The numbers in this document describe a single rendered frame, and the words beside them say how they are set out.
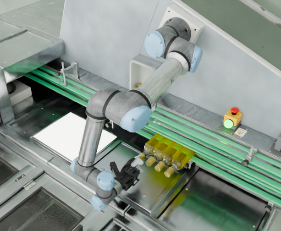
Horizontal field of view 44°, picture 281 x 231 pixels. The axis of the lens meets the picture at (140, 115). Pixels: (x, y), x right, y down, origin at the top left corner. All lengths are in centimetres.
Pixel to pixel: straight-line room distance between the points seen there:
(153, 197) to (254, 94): 71
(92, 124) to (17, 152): 85
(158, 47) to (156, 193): 74
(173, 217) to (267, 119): 67
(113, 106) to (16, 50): 127
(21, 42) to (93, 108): 127
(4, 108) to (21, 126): 15
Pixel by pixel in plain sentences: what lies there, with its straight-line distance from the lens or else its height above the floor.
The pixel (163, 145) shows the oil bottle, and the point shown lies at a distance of 185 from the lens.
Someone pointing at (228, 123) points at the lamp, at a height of 85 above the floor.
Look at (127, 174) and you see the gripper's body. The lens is 170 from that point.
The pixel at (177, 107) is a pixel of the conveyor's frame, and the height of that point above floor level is 84.
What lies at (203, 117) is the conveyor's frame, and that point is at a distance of 187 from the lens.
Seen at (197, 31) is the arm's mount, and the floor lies 80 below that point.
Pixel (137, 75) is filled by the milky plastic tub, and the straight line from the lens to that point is 206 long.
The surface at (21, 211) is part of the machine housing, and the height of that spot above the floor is 168.
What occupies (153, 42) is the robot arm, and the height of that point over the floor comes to 103.
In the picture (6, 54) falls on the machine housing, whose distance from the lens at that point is 239.
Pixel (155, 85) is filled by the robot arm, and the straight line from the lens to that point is 137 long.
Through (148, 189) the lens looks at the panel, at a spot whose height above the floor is 121.
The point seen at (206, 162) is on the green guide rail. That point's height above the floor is 93.
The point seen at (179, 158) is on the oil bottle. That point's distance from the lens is 180.
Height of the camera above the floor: 220
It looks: 40 degrees down
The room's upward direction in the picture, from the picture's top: 129 degrees counter-clockwise
